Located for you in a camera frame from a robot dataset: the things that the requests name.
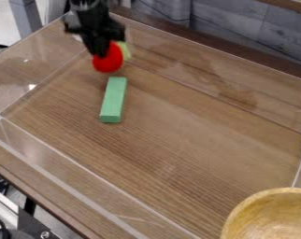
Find wooden bowl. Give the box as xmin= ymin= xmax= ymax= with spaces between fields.
xmin=219 ymin=188 xmax=301 ymax=239

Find black metal bracket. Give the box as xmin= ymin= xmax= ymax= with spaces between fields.
xmin=12 ymin=209 xmax=62 ymax=239

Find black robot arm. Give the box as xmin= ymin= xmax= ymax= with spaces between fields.
xmin=64 ymin=0 xmax=126 ymax=58

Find black cable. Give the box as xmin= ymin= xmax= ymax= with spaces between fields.
xmin=0 ymin=215 xmax=12 ymax=239

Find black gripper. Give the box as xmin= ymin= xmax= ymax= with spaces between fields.
xmin=64 ymin=11 xmax=126 ymax=58

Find red plush fruit green leaf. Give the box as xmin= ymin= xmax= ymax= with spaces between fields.
xmin=92 ymin=41 xmax=131 ymax=73

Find clear acrylic tray enclosure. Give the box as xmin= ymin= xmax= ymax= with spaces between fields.
xmin=0 ymin=15 xmax=301 ymax=239

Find green rectangular block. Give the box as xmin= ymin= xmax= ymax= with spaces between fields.
xmin=100 ymin=77 xmax=127 ymax=123

